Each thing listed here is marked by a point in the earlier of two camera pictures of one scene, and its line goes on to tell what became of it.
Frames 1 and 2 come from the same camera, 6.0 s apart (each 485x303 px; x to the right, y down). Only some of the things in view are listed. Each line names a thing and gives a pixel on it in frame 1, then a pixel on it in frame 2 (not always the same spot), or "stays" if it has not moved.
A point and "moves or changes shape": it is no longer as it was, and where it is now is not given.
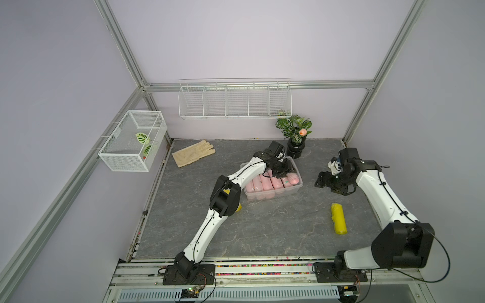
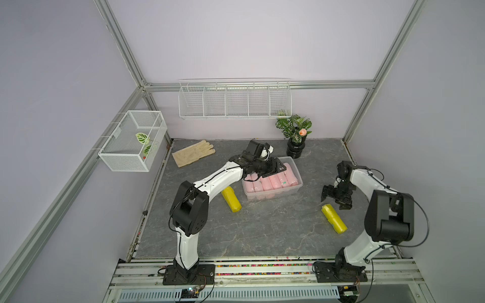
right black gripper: x=324 y=180 -> x=328 y=191
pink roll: x=250 y=187 stays
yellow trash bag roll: x=338 y=218 moves or changes shape
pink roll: x=257 y=184 stays
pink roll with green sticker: x=267 y=184 stays
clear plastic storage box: x=266 y=187 stays
